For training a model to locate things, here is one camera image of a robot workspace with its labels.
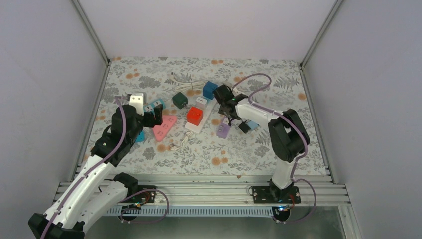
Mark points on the blue cube socket adapter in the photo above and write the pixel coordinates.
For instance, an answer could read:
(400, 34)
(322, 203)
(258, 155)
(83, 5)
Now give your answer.
(208, 90)

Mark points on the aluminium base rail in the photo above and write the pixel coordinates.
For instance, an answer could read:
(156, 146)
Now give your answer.
(238, 194)

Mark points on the floral patterned table mat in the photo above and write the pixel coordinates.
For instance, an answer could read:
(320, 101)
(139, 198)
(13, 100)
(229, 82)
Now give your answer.
(276, 84)

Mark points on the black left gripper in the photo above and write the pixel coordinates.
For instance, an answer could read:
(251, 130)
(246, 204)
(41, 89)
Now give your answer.
(150, 122)

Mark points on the white multicolour power strip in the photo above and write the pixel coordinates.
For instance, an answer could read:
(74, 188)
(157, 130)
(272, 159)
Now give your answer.
(206, 113)

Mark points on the red cube socket adapter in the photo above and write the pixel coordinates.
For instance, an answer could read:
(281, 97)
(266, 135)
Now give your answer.
(194, 116)

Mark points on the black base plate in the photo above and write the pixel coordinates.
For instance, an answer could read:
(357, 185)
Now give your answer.
(274, 195)
(143, 194)

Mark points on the teal power strip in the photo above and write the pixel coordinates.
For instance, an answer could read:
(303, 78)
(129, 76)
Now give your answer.
(149, 107)

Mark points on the dark green cube adapter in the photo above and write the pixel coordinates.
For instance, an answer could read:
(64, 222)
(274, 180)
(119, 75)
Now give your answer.
(180, 100)

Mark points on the black power adapter with cord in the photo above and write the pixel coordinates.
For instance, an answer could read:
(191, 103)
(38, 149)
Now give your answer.
(244, 127)

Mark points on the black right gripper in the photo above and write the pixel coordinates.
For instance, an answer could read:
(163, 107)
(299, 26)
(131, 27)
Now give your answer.
(221, 111)

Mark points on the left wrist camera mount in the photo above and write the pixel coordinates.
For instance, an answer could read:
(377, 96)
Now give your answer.
(138, 100)

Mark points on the light blue small adapter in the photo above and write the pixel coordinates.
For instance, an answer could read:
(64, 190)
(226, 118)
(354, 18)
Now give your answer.
(252, 125)

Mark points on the purple power strip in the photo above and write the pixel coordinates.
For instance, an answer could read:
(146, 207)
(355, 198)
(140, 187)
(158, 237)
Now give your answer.
(223, 128)

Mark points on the cyan small socket adapter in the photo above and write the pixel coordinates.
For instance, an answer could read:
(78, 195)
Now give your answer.
(141, 137)

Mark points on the pink triangular power strip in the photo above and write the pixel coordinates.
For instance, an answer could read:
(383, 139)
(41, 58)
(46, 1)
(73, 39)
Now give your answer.
(161, 131)

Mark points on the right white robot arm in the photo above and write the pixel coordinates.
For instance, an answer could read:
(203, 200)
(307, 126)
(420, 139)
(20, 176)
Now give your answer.
(288, 135)

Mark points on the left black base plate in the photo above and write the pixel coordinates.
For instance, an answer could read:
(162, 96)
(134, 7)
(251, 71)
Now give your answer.
(143, 194)

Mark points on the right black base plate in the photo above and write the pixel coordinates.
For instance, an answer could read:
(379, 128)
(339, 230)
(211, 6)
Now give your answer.
(274, 195)

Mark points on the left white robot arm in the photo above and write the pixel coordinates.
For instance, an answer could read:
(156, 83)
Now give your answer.
(72, 215)

